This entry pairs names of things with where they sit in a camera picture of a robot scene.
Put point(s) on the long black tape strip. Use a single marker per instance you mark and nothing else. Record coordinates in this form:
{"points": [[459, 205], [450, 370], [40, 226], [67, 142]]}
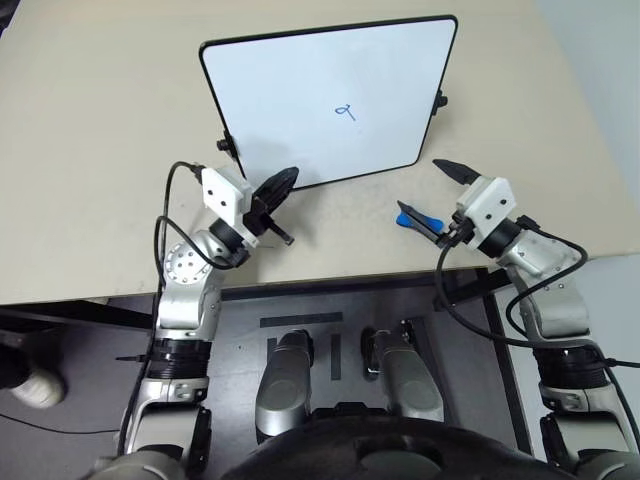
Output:
{"points": [[300, 320]]}

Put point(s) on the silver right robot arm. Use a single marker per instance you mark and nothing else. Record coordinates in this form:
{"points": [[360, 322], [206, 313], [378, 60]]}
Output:
{"points": [[555, 305]]}

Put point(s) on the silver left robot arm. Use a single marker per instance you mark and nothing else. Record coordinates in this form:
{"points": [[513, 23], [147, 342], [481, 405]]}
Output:
{"points": [[182, 305]]}

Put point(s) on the white shoe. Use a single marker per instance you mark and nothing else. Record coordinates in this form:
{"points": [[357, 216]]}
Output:
{"points": [[40, 390]]}

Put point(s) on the white whiteboard with black frame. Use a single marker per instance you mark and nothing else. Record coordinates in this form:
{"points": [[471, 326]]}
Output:
{"points": [[300, 100]]}

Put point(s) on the small blue block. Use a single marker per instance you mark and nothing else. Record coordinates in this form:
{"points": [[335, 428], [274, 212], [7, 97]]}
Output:
{"points": [[402, 220]]}

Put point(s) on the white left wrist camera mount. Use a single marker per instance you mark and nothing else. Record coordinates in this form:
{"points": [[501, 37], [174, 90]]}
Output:
{"points": [[223, 192]]}

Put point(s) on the silver robot leg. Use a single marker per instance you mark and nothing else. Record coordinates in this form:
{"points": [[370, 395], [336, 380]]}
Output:
{"points": [[282, 385], [407, 380]]}

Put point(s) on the black robot torso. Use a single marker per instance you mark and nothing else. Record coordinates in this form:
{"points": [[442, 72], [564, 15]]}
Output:
{"points": [[380, 450]]}

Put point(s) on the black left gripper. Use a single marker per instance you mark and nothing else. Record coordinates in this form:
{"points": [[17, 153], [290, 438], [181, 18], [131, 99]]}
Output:
{"points": [[256, 220]]}

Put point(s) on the silver left robot leg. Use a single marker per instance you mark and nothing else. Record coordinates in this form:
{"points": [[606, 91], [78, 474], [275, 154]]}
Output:
{"points": [[282, 385]]}

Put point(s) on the short black tape strip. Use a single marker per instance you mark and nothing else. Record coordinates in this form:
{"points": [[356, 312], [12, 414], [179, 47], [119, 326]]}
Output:
{"points": [[336, 357]]}

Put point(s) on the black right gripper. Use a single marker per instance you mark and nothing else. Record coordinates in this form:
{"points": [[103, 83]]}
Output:
{"points": [[462, 231]]}

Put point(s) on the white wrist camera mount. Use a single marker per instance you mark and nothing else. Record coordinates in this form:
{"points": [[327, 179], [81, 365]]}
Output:
{"points": [[223, 192], [487, 202]]}

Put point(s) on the black whiteboard stand knob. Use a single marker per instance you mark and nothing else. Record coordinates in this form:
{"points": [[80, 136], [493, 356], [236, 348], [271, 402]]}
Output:
{"points": [[440, 101], [225, 145]]}

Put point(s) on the black table frame bar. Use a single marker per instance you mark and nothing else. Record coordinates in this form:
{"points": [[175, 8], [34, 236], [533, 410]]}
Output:
{"points": [[475, 287], [75, 315]]}

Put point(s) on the dark grey floor platform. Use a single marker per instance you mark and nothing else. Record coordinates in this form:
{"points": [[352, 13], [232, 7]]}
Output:
{"points": [[235, 360]]}

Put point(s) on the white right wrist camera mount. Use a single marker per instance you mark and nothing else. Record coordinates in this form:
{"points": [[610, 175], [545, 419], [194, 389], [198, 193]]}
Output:
{"points": [[487, 202]]}

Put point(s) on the silver right robot leg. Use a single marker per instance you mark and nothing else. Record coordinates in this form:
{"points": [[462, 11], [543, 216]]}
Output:
{"points": [[407, 380]]}

